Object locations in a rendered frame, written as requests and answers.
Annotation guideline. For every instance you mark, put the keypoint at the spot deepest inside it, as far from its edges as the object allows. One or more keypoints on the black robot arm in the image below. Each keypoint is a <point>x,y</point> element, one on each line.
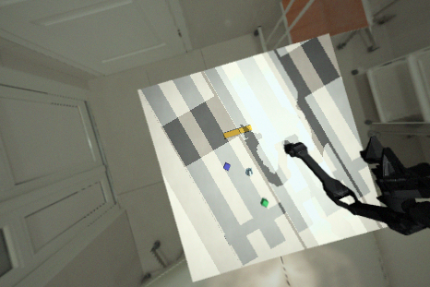
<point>404,215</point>

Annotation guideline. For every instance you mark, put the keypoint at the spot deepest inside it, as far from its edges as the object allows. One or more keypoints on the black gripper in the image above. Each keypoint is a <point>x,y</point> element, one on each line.
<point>393,178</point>

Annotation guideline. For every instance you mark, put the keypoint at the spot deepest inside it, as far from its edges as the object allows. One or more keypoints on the small green block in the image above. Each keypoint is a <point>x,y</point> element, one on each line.
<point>264,202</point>

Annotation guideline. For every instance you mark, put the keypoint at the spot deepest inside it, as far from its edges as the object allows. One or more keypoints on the yellow bar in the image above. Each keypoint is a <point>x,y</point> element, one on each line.
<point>237,131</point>

